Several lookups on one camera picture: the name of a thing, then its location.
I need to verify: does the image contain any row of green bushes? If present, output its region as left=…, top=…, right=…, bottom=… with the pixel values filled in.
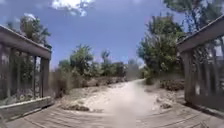
left=49, top=44, right=146, bottom=98

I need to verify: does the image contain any pale sandy dirt path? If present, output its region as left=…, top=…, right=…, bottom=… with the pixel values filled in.
left=63, top=78, right=178, bottom=116

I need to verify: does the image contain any dry scrub ground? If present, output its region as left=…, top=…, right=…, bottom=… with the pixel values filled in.
left=54, top=77, right=126, bottom=113

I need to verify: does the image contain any tall green tree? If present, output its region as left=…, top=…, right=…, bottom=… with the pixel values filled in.
left=137, top=0, right=224, bottom=86
left=6, top=14, right=53, bottom=51

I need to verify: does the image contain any grey wooden plank deck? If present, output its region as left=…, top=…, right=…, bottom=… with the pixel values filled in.
left=0, top=101, right=224, bottom=128

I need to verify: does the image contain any weathered wooden railing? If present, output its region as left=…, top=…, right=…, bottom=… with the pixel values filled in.
left=176, top=14, right=224, bottom=113
left=0, top=24, right=54, bottom=122

